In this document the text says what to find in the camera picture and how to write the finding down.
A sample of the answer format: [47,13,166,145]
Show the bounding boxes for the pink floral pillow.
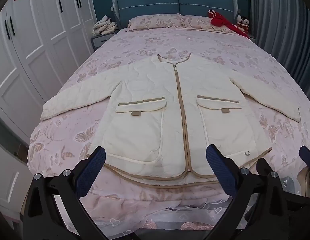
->
[181,15,236,33]
[127,14,183,32]

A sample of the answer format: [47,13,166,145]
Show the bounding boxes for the bed with pink floral cover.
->
[28,26,310,230]

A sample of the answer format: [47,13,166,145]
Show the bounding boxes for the teal padded headboard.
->
[112,0,239,29]

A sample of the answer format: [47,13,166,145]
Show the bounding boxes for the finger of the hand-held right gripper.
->
[255,158,271,173]
[299,145,310,173]

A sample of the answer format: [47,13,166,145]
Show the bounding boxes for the white panelled wardrobe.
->
[0,0,97,145]

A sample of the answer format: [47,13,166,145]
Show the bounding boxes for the grey nightstand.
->
[91,34,118,52]

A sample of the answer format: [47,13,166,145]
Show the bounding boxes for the white panelled cabinet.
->
[0,140,33,220]

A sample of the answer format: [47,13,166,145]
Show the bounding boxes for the pile of cream clothes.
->
[92,15,118,37]

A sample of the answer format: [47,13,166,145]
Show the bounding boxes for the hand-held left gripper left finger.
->
[21,145,106,240]

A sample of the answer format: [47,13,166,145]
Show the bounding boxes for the red garment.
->
[208,9,250,39]

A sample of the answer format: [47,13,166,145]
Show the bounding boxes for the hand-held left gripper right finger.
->
[206,145,290,240]

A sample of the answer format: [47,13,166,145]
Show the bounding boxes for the plush dolls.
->
[235,14,251,34]

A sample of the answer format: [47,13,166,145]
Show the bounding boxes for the grey curtain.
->
[247,0,310,98]

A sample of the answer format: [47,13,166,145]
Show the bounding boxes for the cream quilted zip jacket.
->
[40,52,301,188]

